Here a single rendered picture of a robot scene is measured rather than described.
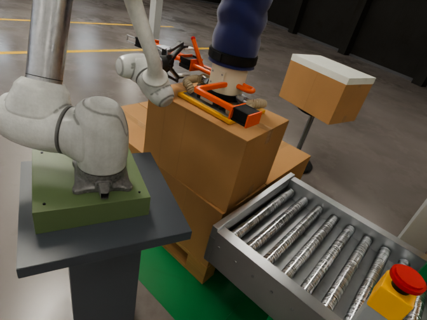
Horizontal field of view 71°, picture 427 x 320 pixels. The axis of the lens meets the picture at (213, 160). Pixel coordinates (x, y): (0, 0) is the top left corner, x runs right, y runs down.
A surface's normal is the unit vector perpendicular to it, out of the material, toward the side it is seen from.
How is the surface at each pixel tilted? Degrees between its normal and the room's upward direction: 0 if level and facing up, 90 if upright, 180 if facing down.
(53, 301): 0
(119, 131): 75
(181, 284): 0
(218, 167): 90
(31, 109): 64
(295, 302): 90
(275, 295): 90
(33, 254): 0
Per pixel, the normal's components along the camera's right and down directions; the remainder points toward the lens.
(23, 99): -0.01, 0.12
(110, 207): 0.44, 0.55
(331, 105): -0.81, 0.16
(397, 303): -0.65, 0.29
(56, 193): 0.22, -0.83
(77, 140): -0.08, 0.42
